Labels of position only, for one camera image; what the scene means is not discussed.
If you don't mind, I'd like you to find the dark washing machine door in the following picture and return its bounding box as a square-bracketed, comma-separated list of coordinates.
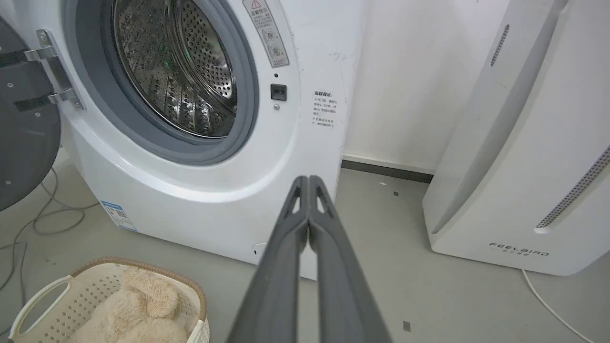
[0, 17, 62, 212]

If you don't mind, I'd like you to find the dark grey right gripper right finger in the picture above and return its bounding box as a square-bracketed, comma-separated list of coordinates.
[308, 175, 392, 343]

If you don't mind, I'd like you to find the cream perforated laundry basket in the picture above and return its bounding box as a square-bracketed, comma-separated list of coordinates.
[9, 258, 210, 343]

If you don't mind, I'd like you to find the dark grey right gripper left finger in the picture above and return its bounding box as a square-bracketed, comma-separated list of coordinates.
[227, 175, 310, 343]

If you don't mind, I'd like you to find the beige plush toy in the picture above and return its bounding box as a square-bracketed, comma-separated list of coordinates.
[68, 267, 188, 343]

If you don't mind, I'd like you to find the white power cable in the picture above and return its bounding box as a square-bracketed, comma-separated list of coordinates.
[522, 269, 596, 343]

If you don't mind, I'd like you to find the white front-load washing machine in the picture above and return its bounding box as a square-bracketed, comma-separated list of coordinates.
[0, 0, 367, 281]

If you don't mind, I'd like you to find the grey floor cable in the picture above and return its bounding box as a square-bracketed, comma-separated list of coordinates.
[0, 167, 100, 336]

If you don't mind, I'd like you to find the white Feelbird air purifier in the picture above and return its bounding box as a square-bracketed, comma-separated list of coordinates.
[422, 0, 610, 276]

